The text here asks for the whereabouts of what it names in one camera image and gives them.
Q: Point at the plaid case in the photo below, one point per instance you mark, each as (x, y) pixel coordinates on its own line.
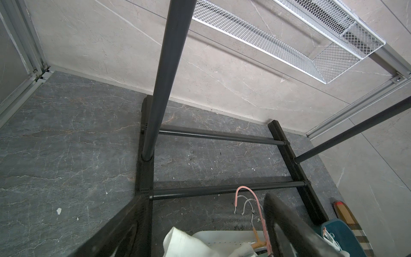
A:
(344, 213)

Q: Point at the black clothes rack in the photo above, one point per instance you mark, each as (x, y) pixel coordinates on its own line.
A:
(179, 18)

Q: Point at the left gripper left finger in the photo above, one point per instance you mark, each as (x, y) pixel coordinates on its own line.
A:
(127, 234)

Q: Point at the clothespins in tray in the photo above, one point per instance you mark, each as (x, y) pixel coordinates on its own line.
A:
(329, 238)

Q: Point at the spare wire hangers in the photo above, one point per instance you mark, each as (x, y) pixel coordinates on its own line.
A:
(250, 204)

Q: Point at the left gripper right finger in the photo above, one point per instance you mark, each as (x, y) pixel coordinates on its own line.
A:
(289, 235)

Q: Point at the white garment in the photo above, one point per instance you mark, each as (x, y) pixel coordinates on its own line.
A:
(179, 244)

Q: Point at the teal clothespin tray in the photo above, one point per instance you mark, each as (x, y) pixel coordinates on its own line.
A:
(344, 236)

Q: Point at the white laundry basket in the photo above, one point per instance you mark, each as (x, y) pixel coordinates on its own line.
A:
(225, 242)

